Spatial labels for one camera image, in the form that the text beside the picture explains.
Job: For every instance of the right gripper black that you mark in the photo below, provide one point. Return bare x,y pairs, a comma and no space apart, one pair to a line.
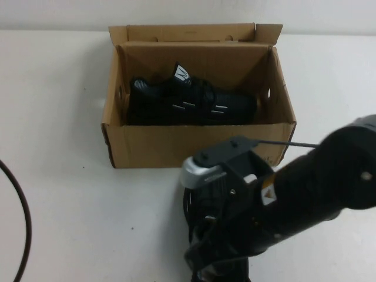
229,211

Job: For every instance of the black knit sneaker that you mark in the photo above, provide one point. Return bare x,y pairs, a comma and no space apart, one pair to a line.
158,102
223,273

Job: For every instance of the brown cardboard shoe box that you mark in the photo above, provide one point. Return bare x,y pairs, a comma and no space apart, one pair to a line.
147,147

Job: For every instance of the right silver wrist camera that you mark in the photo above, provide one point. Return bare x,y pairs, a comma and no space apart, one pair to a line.
191,176

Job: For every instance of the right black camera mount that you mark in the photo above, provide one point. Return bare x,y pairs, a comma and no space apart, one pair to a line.
223,147

